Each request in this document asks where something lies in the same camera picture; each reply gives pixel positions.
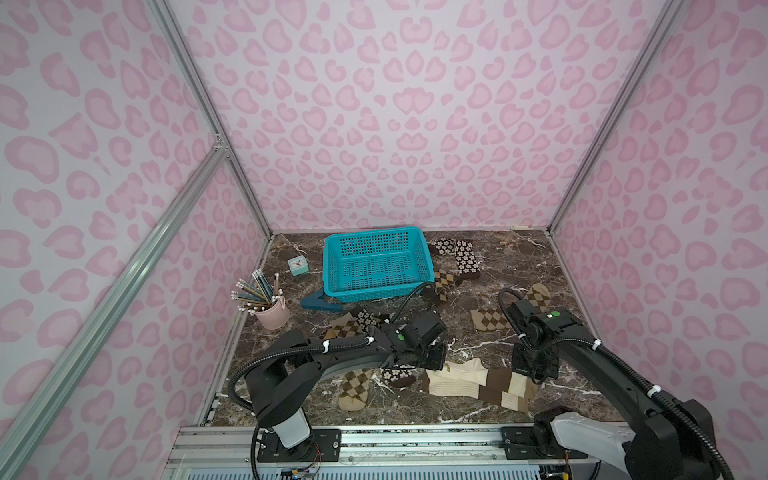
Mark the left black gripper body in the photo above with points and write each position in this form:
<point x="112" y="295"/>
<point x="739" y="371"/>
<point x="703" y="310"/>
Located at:
<point x="437" y="354"/>

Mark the daisy sock in middle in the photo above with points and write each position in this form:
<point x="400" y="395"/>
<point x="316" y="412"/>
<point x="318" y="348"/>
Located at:
<point x="399" y="377"/>

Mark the cream brown striped sock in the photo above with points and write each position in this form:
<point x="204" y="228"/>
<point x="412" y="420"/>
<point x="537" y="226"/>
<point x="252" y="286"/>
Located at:
<point x="491" y="396"/>
<point x="503" y="379"/>

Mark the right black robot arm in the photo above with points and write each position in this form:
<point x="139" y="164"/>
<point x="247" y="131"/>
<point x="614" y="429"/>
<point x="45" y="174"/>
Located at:
<point x="665" y="437"/>

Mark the teal plastic basket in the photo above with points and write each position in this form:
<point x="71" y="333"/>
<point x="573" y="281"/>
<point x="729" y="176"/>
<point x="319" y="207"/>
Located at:
<point x="375" y="264"/>

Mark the daisy sock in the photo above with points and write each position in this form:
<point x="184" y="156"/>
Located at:
<point x="463" y="253"/>
<point x="399" y="377"/>

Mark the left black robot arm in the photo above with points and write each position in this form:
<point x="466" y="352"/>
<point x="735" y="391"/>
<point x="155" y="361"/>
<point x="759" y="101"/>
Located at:
<point x="274" y="386"/>

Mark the tan argyle sock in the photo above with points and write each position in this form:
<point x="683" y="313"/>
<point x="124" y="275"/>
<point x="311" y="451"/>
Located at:
<point x="487" y="320"/>
<point x="356" y="384"/>

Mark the tan argyle sock right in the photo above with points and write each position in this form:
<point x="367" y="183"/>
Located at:
<point x="487" y="320"/>

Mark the tan argyle sock left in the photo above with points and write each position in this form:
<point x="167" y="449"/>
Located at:
<point x="356" y="384"/>

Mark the daisy sock at back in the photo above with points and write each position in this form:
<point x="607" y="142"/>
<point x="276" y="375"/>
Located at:
<point x="463" y="253"/>

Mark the dark brown argyle sock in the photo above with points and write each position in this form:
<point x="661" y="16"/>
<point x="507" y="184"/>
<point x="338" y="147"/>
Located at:
<point x="444" y="283"/>

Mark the aluminium front rail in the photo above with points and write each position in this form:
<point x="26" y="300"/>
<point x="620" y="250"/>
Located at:
<point x="447" y="451"/>

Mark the small teal clock cube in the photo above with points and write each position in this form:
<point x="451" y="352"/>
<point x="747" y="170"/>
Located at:
<point x="298" y="266"/>

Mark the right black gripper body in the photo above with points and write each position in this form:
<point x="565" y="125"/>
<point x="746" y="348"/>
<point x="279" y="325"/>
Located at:
<point x="537" y="363"/>

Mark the bundle of pencils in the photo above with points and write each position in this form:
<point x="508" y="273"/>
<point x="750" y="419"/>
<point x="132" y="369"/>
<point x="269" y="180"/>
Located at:
<point x="258" y="293"/>

